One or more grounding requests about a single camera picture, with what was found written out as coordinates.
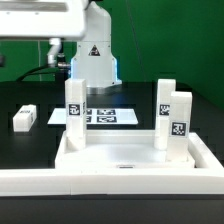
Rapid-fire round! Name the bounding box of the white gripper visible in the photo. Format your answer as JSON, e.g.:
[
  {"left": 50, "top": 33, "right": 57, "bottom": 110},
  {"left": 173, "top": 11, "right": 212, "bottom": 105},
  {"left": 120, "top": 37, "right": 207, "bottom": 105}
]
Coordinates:
[{"left": 0, "top": 0, "right": 89, "bottom": 65}]

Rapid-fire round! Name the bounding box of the white L-shaped fence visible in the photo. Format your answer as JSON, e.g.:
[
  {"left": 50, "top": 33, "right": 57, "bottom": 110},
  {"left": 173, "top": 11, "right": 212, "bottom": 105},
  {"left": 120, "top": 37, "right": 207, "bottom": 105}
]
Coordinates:
[{"left": 0, "top": 133, "right": 224, "bottom": 197}]

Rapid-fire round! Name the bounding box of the black cable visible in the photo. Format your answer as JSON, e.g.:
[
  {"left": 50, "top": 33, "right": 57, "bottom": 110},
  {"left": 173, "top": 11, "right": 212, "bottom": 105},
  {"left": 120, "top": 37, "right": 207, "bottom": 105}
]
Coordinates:
[{"left": 15, "top": 64, "right": 59, "bottom": 82}]

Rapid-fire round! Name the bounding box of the white desk top tray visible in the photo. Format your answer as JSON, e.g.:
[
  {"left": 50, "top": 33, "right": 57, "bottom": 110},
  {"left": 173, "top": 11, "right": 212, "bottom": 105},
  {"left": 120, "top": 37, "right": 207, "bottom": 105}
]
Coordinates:
[{"left": 55, "top": 130, "right": 195, "bottom": 170}]

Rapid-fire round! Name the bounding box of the fiducial marker sheet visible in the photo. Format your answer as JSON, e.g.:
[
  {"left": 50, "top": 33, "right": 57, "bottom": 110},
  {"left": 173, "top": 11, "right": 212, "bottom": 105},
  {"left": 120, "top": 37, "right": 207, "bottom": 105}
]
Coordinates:
[{"left": 48, "top": 108, "right": 138, "bottom": 125}]

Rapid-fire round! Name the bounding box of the grey thin cable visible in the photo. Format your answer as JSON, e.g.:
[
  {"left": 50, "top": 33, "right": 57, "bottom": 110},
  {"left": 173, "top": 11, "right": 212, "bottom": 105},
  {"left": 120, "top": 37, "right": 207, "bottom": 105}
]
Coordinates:
[{"left": 37, "top": 40, "right": 43, "bottom": 82}]

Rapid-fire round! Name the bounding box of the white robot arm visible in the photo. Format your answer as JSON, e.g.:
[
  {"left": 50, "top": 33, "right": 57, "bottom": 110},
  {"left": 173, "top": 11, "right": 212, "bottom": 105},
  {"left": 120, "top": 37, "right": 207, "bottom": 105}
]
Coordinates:
[{"left": 0, "top": 0, "right": 122, "bottom": 94}]

